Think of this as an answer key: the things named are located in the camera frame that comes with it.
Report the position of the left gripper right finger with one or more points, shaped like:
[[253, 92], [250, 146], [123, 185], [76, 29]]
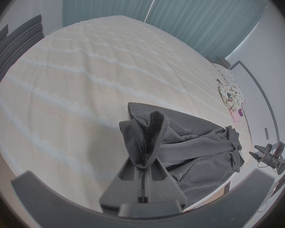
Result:
[[163, 191]]

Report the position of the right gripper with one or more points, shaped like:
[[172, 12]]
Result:
[[267, 157]]

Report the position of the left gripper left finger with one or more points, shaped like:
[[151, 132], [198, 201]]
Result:
[[123, 191]]

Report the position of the black T-shirt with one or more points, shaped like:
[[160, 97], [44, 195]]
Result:
[[187, 146]]

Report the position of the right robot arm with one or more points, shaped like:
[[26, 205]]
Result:
[[283, 160]]

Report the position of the bed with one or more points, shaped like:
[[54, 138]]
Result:
[[85, 79]]

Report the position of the pink garment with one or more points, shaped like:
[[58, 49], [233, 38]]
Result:
[[235, 117]]

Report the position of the purple garment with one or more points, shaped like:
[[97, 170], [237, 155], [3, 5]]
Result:
[[240, 113]]

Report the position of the white printed pillow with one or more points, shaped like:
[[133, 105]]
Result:
[[230, 77]]

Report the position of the grey bedside table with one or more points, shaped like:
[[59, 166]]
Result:
[[218, 60]]

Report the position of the blue-green curtain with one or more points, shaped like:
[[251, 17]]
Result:
[[104, 1], [204, 15]]

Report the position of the black chest of drawers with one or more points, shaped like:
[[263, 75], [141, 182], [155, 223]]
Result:
[[19, 41]]

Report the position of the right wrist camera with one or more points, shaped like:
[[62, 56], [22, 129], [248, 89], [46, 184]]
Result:
[[269, 147]]

